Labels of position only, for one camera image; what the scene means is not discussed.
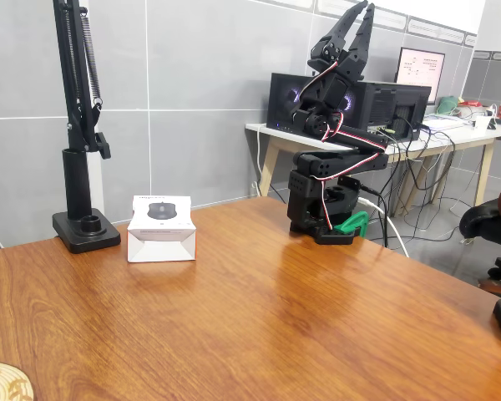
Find black computer case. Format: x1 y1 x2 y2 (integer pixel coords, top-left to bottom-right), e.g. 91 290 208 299
266 72 433 142

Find white orange mouse box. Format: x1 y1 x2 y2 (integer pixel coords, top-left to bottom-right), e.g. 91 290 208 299
126 194 198 264

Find black stand base with post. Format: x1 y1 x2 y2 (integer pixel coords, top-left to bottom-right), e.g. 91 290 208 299
52 147 122 255

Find computer monitor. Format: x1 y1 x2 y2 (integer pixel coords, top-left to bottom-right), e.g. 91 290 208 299
394 47 447 106

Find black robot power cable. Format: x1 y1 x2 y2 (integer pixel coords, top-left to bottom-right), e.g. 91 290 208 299
357 183 390 248

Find round wooden coaster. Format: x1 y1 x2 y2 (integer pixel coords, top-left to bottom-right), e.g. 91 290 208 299
0 361 35 401

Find green cloth bundle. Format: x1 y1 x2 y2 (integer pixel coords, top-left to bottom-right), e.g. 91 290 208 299
437 95 461 114

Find green table clamp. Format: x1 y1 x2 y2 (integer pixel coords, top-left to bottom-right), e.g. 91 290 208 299
332 211 371 238

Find white hanging cable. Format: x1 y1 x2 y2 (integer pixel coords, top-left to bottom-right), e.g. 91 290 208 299
250 124 265 197

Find black office chair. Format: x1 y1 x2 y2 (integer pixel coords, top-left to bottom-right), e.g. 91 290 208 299
458 180 501 298

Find white paper stack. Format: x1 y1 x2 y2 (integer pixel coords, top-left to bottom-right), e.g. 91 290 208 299
421 114 468 130

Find white usb cable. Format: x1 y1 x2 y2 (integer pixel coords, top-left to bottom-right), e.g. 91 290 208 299
357 197 411 258

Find black cable bundle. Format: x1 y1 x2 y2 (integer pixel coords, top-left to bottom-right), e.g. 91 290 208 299
390 116 458 243

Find white desk wooden legs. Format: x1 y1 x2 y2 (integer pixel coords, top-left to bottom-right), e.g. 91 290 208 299
245 111 501 218

